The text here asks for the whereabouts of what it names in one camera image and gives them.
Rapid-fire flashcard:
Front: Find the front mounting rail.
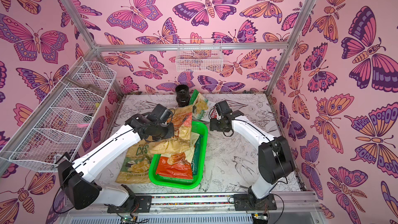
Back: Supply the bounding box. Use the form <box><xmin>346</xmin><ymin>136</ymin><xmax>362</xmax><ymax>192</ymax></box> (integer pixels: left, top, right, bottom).
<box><xmin>59</xmin><ymin>191</ymin><xmax>328</xmax><ymax>224</ymax></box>

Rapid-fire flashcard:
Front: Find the small white wire basket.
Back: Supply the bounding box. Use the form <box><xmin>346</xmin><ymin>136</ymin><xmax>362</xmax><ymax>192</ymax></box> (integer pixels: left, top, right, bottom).
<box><xmin>175</xmin><ymin>38</ymin><xmax>223</xmax><ymax>73</ymax></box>

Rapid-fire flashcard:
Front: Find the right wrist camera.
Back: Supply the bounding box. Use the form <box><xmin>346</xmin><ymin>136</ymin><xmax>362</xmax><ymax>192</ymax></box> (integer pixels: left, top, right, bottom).
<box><xmin>215</xmin><ymin>100</ymin><xmax>232</xmax><ymax>117</ymax></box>

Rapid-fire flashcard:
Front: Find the black camera lens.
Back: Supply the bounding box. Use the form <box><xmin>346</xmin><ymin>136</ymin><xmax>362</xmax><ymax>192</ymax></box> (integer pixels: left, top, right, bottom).
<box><xmin>175</xmin><ymin>84</ymin><xmax>191</xmax><ymax>107</ymax></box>

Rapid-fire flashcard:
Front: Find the dark green Real chips bag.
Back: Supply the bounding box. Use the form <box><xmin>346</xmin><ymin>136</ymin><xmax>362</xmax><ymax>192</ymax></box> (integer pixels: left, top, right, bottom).
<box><xmin>191</xmin><ymin>135</ymin><xmax>203</xmax><ymax>176</ymax></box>

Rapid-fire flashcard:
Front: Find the long white wire shelf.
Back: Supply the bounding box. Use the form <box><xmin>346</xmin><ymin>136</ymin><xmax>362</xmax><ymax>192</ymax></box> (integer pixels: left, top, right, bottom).
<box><xmin>1</xmin><ymin>58</ymin><xmax>117</xmax><ymax>172</ymax></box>

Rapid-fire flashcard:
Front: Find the yellow sour cream chips bag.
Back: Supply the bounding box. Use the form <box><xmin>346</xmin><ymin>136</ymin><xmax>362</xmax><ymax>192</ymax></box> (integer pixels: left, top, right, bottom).
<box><xmin>115</xmin><ymin>140</ymin><xmax>154</xmax><ymax>185</ymax></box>

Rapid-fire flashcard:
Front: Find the aluminium frame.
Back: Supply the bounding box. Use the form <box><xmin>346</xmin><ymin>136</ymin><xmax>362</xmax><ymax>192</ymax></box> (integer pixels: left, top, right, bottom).
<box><xmin>0</xmin><ymin>0</ymin><xmax>329</xmax><ymax>224</ymax></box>

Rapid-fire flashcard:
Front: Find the pink item in shelf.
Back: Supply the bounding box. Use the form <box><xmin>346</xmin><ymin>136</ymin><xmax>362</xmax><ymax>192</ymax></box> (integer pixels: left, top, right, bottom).
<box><xmin>77</xmin><ymin>123</ymin><xmax>90</xmax><ymax>128</ymax></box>

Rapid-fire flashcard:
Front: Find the black clip in shelf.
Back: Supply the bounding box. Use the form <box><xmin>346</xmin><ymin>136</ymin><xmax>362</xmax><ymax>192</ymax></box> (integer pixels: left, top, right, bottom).
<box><xmin>55</xmin><ymin>152</ymin><xmax>71</xmax><ymax>165</ymax></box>

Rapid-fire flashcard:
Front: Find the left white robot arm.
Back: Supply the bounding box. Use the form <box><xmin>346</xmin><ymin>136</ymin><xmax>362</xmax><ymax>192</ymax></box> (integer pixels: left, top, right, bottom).
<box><xmin>58</xmin><ymin>104</ymin><xmax>175</xmax><ymax>212</ymax></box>

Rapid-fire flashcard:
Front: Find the orange cream cassava chips bag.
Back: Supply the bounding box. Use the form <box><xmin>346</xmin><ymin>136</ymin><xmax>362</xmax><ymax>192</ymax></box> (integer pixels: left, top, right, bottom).
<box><xmin>156</xmin><ymin>147</ymin><xmax>194</xmax><ymax>179</ymax></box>

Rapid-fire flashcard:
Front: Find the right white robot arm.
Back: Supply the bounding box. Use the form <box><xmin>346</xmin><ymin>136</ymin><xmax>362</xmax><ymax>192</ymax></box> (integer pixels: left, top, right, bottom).
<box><xmin>209</xmin><ymin>101</ymin><xmax>296</xmax><ymax>205</ymax></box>

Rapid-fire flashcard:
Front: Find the green white Chuba chips bag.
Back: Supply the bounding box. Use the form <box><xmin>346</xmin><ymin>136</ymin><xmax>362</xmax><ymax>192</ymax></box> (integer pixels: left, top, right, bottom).
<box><xmin>189</xmin><ymin>89</ymin><xmax>209</xmax><ymax>122</ymax></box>

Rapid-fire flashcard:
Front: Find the green plastic basket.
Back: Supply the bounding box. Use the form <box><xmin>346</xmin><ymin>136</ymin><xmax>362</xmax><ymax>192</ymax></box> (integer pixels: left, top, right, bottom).
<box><xmin>148</xmin><ymin>121</ymin><xmax>208</xmax><ymax>189</ymax></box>

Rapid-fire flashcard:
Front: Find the tan kettle chips bag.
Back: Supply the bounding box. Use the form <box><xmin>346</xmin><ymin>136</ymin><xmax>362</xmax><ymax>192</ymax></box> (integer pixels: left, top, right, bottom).
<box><xmin>149</xmin><ymin>105</ymin><xmax>194</xmax><ymax>155</ymax></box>

